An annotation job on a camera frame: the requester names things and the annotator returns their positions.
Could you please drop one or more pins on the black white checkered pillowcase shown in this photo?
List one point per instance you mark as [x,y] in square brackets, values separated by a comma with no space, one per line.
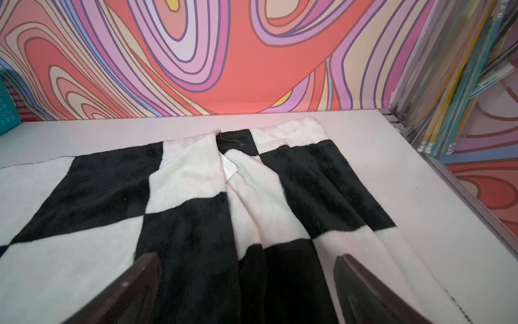
[249,226]

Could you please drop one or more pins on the teal plastic basket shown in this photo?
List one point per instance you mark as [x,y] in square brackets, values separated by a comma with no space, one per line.
[10,118]

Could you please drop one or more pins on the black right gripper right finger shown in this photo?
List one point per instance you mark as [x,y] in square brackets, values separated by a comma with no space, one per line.
[363,298]

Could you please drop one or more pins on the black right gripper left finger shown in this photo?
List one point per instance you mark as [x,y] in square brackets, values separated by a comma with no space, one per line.
[131,298]

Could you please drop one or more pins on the clear tube of pencils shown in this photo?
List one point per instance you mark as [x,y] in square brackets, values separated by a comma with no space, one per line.
[461,52]

